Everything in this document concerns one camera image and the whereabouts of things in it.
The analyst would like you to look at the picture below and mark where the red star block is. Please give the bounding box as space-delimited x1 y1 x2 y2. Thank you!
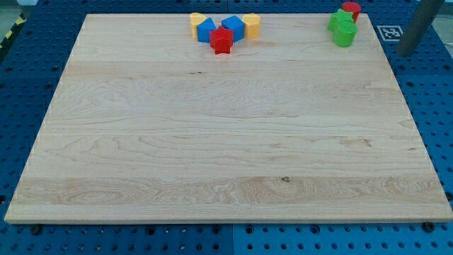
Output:
210 26 234 55

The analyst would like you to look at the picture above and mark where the green star block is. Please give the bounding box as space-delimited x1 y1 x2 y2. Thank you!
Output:
327 8 354 32

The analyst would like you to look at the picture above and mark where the large wooden board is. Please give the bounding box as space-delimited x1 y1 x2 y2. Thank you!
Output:
5 13 452 225

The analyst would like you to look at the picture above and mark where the blue triangle block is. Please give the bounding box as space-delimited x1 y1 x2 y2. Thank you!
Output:
197 18 217 43

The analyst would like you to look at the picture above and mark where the blue pentagon block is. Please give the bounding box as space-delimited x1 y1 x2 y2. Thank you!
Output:
222 16 245 43

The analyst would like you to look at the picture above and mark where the yellow hexagon block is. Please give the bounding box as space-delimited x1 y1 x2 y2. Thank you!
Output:
242 13 260 39

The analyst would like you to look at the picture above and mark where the yellow heart block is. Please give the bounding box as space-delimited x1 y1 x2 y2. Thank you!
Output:
189 12 207 40

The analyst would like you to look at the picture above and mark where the green cylinder block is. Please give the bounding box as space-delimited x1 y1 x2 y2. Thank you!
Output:
333 21 357 47

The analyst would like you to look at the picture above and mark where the red cylinder block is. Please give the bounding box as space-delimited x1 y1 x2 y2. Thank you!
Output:
341 1 362 23

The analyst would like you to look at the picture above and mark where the white fiducial marker tag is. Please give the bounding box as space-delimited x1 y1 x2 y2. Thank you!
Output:
377 25 403 42

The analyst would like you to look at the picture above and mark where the yellow black hazard tape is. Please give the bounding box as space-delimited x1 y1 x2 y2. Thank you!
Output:
1 13 27 51

